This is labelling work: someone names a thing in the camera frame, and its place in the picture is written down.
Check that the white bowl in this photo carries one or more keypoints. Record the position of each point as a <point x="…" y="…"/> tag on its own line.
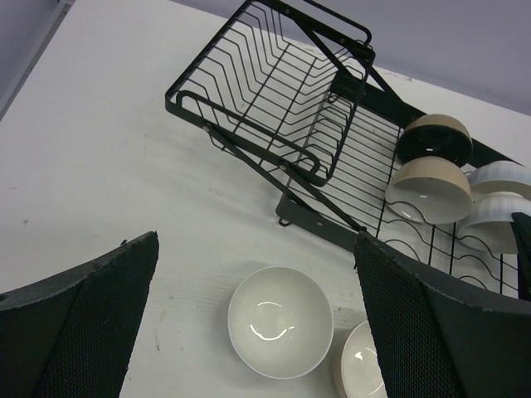
<point x="280" y="323"/>
<point x="488" y="226"/>
<point x="500" y="176"/>

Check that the black wire dish rack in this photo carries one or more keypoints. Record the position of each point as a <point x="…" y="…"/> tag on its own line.
<point x="301" y="104"/>

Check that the plain tan bowl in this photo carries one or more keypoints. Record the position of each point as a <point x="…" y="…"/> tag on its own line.
<point x="430" y="190"/>

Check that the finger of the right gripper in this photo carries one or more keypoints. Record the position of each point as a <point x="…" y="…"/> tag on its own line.
<point x="521" y="230"/>

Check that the tan bowl with leaf motif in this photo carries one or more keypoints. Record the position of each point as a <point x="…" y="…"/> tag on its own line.
<point x="356" y="371"/>

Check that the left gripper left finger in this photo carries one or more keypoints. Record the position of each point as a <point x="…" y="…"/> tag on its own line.
<point x="72" y="334"/>

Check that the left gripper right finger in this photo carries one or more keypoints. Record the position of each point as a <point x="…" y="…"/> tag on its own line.
<point x="437" y="336"/>

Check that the black glazed tan bowl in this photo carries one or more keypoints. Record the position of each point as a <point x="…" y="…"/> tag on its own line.
<point x="437" y="135"/>

